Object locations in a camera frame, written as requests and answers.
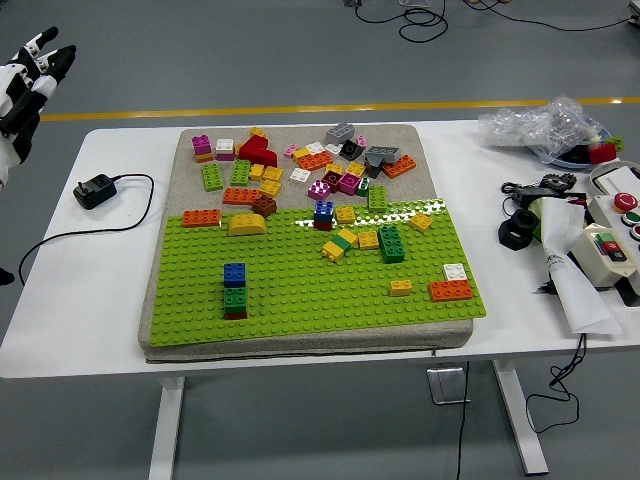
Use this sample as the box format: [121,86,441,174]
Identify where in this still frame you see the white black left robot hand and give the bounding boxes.
[0,26,78,192]

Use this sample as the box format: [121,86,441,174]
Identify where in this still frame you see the dark green 2x4 brick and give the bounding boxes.
[377,225,406,265]
[223,286,248,315]

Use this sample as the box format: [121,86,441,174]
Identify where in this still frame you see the lime green studded baseplate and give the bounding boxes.
[148,198,488,349]

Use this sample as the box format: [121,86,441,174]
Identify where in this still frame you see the orange 2x4 brick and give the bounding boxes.
[380,153,418,180]
[181,208,222,229]
[296,151,334,172]
[428,279,475,303]
[222,186,261,206]

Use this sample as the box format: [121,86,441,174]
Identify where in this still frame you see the large red sloped brick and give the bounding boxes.
[238,134,279,169]

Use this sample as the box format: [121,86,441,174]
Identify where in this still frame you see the yellow arched brick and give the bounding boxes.
[228,212,268,237]

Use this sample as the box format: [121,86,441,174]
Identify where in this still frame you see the brown 2x2 brick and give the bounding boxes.
[251,194,278,218]

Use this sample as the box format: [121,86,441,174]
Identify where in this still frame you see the light grey 2x4 brick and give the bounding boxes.
[324,122,357,146]

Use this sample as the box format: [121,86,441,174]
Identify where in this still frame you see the black power adapter plug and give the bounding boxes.
[73,173,118,211]

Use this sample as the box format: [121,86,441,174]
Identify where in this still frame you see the white table leg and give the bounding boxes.
[492,358,550,475]
[148,374,187,480]

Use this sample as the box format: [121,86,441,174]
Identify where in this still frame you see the large black hex nut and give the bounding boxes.
[497,208,542,251]

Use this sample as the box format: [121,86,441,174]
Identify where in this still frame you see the metal floor socket plate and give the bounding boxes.
[426,367,472,405]

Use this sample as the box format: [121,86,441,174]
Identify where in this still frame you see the clear bubble plastic bag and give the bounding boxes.
[478,95,610,151]

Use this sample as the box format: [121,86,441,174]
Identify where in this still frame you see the lime green cloth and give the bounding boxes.
[529,197,552,242]

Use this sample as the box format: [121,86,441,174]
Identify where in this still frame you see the blue shallow bowl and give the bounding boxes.
[529,124,625,170]

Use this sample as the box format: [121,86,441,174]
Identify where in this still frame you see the black toothed gear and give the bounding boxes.
[541,172,578,191]

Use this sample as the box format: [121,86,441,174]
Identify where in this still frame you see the white paper sheet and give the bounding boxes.
[532,197,625,335]

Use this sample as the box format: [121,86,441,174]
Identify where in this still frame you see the white rounded tray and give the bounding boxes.
[588,158,640,202]

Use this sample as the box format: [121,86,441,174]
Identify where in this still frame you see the white push-button control box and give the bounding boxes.
[584,189,640,296]

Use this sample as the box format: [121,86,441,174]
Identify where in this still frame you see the white card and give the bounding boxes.
[597,167,640,199]

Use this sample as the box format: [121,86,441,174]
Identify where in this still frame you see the black adapter cord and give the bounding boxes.
[18,173,155,287]

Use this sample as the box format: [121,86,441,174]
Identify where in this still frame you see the black looped floor cables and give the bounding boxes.
[344,0,451,42]

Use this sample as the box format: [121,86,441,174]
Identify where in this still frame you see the black floor cable with plug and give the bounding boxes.
[452,359,473,480]

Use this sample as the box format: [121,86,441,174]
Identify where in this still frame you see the long black floor cable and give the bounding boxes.
[463,0,634,34]

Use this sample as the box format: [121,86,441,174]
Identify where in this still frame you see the small white switch box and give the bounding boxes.
[569,222,640,290]

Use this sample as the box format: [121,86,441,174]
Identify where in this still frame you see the black hanging cable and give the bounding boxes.
[524,332,589,434]

